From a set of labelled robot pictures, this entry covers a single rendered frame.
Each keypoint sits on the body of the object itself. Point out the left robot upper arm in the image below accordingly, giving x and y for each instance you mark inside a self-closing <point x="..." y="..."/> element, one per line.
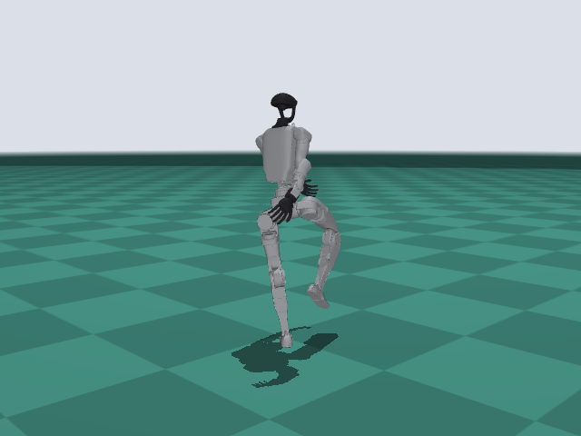
<point x="259" y="142"/>

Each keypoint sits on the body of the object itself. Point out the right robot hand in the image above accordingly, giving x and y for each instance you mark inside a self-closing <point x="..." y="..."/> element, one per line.
<point x="286" y="205"/>

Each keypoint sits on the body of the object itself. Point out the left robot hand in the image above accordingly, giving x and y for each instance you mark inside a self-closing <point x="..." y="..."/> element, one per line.
<point x="307" y="193"/>

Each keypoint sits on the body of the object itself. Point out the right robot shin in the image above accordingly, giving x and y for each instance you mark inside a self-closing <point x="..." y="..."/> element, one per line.
<point x="327" y="259"/>

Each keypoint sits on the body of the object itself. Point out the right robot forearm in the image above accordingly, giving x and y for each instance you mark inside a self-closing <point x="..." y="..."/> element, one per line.
<point x="299" y="176"/>

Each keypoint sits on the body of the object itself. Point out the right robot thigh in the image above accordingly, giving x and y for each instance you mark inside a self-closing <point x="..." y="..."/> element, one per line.
<point x="311" y="208"/>

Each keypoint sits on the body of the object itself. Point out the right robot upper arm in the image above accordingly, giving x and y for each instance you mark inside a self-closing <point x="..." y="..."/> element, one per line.
<point x="303" y="138"/>

